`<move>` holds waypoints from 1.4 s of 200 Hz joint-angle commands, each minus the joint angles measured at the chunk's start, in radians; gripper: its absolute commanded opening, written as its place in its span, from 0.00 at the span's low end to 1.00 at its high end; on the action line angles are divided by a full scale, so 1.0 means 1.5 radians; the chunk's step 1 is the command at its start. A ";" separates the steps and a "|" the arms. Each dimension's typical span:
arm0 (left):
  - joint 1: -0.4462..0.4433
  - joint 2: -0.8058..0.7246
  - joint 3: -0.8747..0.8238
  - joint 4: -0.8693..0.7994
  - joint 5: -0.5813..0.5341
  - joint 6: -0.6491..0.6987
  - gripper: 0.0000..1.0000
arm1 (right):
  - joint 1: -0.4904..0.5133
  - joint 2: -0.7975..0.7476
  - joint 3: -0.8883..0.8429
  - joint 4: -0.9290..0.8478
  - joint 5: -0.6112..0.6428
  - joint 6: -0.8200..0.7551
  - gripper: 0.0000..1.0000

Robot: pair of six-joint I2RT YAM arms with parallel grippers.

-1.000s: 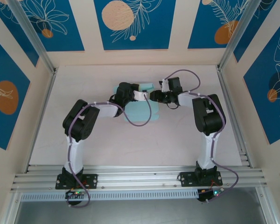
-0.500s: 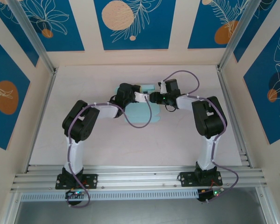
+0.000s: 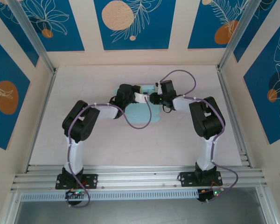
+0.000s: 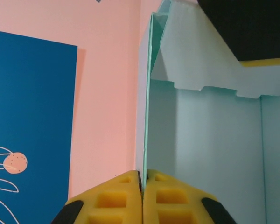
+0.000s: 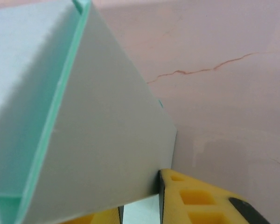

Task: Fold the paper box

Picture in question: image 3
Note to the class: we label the grey metal sheet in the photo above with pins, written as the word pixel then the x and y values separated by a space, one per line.
pixel 142 213

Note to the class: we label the small controller circuit board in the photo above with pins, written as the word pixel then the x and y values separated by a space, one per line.
pixel 211 194
pixel 75 193

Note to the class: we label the aluminium frame post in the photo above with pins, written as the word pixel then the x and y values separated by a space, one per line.
pixel 235 39
pixel 35 42

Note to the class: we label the aluminium rail beam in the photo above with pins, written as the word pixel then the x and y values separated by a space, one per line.
pixel 135 177

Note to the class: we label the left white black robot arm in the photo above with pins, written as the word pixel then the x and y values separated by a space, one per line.
pixel 74 154

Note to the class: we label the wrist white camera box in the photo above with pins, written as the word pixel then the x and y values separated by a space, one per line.
pixel 140 96
pixel 158 86

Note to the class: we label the blue floral wall panel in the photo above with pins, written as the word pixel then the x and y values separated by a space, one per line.
pixel 23 39
pixel 4 70
pixel 254 35
pixel 154 35
pixel 259 105
pixel 67 35
pixel 200 28

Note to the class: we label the aluminium side rail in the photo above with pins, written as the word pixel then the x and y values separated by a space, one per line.
pixel 233 121
pixel 40 121

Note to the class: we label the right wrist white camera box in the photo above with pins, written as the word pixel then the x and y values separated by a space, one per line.
pixel 158 86

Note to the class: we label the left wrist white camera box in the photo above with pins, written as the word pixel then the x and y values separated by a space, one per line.
pixel 140 96

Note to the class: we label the light blue paper box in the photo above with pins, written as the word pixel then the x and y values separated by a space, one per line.
pixel 142 114

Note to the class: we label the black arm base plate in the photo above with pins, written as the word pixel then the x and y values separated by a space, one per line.
pixel 92 180
pixel 186 179

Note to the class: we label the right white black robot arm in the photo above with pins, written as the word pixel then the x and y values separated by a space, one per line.
pixel 206 154

